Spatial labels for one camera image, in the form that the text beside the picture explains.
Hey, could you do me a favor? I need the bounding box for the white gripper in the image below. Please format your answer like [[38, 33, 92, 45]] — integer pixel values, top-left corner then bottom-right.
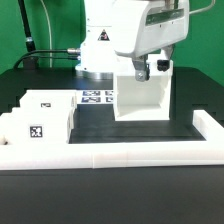
[[114, 0, 189, 82]]

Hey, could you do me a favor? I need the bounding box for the white drawer cabinet housing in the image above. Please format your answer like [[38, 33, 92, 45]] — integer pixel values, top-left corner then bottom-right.
[[113, 54, 173, 121]]

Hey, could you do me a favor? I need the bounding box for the white front drawer box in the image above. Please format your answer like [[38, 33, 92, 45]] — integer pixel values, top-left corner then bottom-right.
[[0, 108, 74, 145]]

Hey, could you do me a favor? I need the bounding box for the white drawer box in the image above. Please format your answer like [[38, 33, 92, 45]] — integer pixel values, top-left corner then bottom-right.
[[0, 108, 74, 145], [20, 90, 77, 109]]

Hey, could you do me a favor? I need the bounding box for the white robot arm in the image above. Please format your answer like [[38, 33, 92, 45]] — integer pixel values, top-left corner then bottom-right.
[[76, 0, 189, 81]]

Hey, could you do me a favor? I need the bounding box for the white rear drawer box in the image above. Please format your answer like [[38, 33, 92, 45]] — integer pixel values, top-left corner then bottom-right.
[[20, 90, 77, 109]]

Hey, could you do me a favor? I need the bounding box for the white sheet with fiducial markers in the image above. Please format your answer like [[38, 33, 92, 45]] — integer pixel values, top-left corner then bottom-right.
[[77, 90, 113, 104]]

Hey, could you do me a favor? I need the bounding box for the black pole with clamp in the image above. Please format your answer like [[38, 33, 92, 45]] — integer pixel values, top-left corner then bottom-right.
[[18, 0, 38, 70]]

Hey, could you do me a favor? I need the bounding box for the black cable to robot base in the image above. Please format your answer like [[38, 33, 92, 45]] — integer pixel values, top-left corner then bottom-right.
[[13, 48, 82, 70]]

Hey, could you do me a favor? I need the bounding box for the white U-shaped border frame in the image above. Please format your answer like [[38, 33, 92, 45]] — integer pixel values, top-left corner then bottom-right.
[[0, 110, 224, 170]]

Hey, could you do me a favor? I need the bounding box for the white cable on green wall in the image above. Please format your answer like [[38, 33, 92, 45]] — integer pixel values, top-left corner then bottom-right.
[[40, 0, 54, 69]]

